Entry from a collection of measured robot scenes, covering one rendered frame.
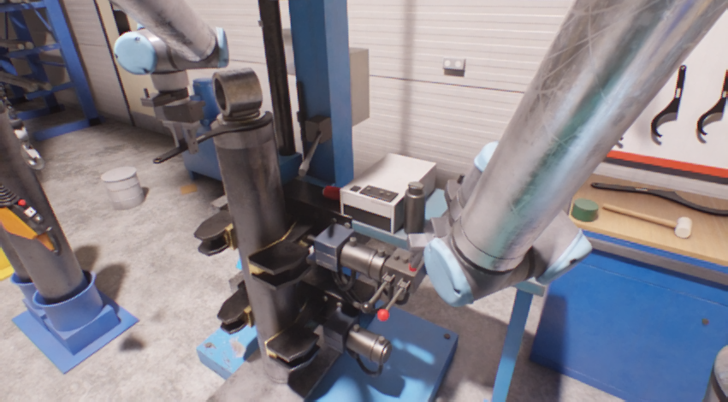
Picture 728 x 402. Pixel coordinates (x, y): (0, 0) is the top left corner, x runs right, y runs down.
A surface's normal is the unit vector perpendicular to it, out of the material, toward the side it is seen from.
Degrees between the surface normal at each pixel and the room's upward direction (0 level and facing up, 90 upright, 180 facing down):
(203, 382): 0
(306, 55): 90
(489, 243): 102
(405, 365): 0
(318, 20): 90
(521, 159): 94
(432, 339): 0
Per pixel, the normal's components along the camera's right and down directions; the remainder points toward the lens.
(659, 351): -0.52, 0.40
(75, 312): 0.74, 0.30
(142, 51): 0.04, 0.46
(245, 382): -0.02, -0.89
